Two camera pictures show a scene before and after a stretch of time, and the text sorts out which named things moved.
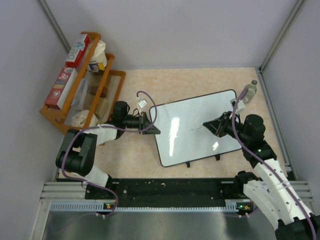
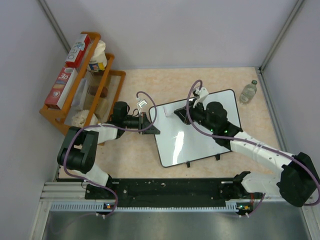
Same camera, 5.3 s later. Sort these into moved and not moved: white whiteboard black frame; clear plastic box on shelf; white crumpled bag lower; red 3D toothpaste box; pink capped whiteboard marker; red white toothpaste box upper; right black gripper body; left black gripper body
Moved: pink capped whiteboard marker; right black gripper body
Not moved: left black gripper body; red 3D toothpaste box; white whiteboard black frame; clear plastic box on shelf; red white toothpaste box upper; white crumpled bag lower
